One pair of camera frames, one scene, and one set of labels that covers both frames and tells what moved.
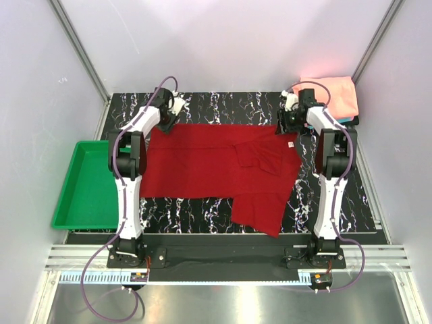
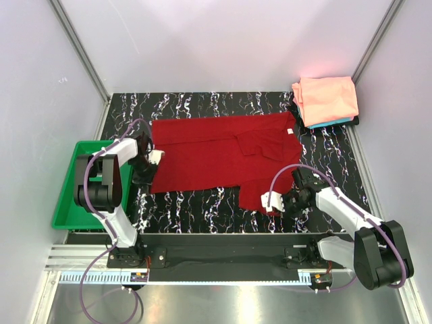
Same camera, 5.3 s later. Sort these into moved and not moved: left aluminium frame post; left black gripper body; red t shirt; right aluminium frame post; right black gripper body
Moved: red t shirt; right black gripper body; left black gripper body
Not moved: right aluminium frame post; left aluminium frame post
